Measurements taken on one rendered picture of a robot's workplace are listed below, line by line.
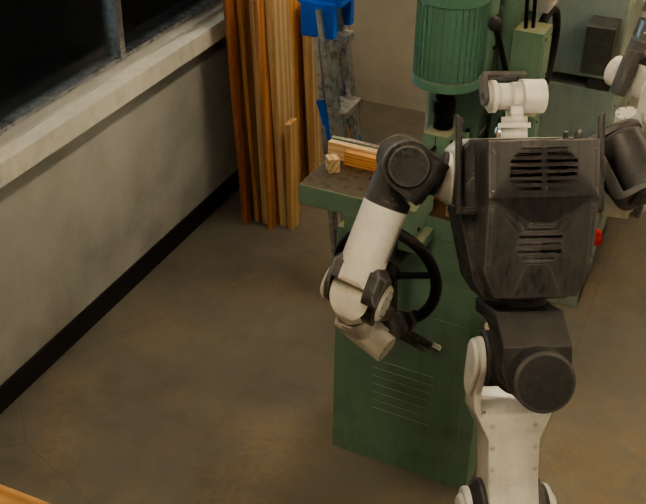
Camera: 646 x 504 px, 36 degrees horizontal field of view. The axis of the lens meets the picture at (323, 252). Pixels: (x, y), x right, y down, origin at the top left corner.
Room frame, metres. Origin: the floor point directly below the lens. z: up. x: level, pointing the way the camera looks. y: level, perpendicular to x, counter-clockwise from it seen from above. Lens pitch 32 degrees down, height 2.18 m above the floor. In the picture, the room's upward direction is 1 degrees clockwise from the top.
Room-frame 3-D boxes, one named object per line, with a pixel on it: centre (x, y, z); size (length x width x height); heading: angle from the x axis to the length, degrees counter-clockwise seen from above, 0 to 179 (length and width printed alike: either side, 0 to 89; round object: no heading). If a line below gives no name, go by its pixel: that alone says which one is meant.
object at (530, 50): (2.48, -0.54, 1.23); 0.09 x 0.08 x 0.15; 154
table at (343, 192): (2.27, -0.23, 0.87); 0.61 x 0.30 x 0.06; 64
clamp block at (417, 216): (2.20, -0.19, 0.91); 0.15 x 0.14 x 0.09; 64
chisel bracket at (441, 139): (2.37, -0.32, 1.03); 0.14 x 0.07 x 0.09; 154
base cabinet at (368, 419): (2.46, -0.36, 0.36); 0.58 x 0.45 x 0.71; 154
